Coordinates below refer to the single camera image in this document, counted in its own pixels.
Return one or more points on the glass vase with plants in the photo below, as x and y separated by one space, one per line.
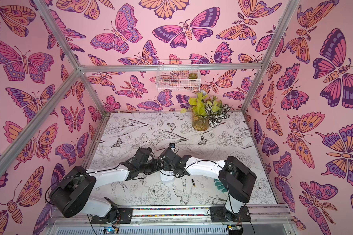
207 112

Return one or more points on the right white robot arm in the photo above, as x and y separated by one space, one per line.
235 177

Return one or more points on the small succulent in basket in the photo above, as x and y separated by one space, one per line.
193 76

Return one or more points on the white digital alarm clock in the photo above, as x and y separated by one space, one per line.
166 179

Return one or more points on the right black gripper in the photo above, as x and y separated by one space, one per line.
166 160

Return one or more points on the green rubber glove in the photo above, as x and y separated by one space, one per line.
220 186

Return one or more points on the aluminium frame structure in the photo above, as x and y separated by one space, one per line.
41 51

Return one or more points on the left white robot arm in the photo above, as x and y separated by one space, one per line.
72 195

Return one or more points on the white wire basket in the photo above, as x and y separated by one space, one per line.
172 74

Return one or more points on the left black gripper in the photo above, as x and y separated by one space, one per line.
156 166

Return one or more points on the front mounting rail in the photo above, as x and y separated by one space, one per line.
180 220

